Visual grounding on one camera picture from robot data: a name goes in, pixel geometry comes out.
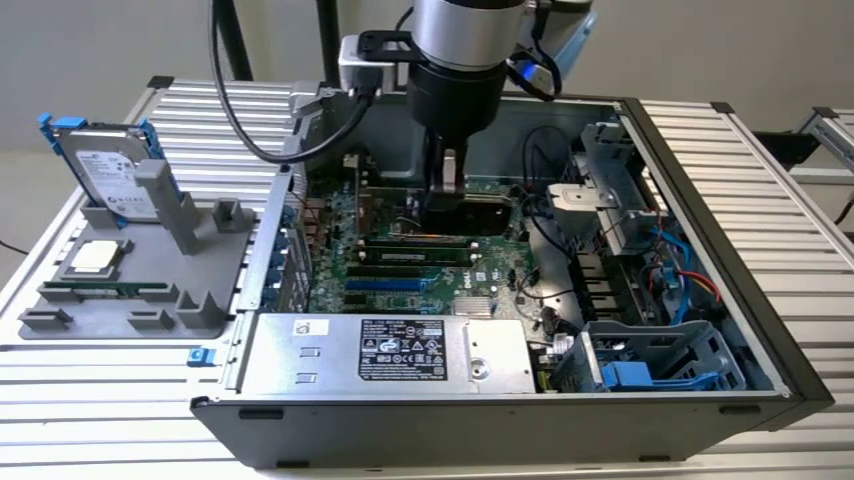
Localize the silver metal bracket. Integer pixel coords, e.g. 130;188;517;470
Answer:
545;183;620;221

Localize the black camera cable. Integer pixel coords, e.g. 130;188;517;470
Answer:
209;0;374;165

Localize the black box between tables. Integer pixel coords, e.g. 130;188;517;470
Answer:
753;130;823;169

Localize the grey disk bay cage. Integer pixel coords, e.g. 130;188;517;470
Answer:
553;319;749;394

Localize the red wire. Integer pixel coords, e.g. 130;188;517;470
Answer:
680;269;722;301

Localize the blue plastic latch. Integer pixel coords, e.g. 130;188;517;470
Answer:
600;360;653;391

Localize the blue expansion slot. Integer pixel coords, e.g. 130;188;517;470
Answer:
345;277;429;291

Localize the neighbouring slatted metal table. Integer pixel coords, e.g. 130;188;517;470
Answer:
786;106;854;236

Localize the silver chipset heatsink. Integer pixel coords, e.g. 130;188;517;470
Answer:
453;295;497;317

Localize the open black PC case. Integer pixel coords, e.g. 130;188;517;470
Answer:
190;81;836;471

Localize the grey parts rack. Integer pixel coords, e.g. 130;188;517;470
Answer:
17;159;262;341

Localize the hard disk in blue carrier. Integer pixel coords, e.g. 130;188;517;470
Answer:
38;113;182;229

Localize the black expansion slot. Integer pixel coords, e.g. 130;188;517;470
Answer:
346;264;426;278

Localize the silver power supply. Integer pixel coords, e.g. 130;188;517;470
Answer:
237;312;540;396

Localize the green graphics card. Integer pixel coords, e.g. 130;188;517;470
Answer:
343;153;520;239

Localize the metal disk bay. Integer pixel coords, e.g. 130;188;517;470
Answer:
570;122;669;256

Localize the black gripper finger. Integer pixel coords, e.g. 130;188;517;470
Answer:
426;148;445;194
442;148;464;194

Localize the blue wire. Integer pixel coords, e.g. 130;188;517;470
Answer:
645;223;700;326

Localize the silver CPU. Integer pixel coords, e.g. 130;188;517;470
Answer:
70;240;129;274

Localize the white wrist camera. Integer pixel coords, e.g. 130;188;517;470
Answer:
338;32;402;94

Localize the green motherboard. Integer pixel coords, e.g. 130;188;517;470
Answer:
303;177;540;319

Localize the green RAM stick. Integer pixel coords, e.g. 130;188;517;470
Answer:
43;281;173;296
363;251;473;265

